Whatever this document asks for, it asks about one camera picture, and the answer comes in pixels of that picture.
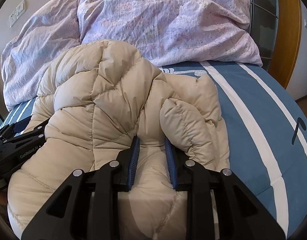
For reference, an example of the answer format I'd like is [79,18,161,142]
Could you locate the lilac floral pillow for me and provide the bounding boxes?
[1,0,80,111]

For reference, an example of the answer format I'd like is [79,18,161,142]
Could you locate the wooden headboard with dark panel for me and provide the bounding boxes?
[247,0,302,88]

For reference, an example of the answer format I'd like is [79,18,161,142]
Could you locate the beige quilted down jacket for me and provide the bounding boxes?
[8,40,229,239]

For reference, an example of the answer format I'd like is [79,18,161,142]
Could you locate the blue white striped bedsheet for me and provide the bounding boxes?
[8,60,307,239]

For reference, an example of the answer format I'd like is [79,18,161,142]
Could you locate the white wall socket plate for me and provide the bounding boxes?
[9,0,26,27]

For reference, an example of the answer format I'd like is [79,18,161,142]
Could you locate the lilac floral duvet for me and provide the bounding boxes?
[77,0,262,66]

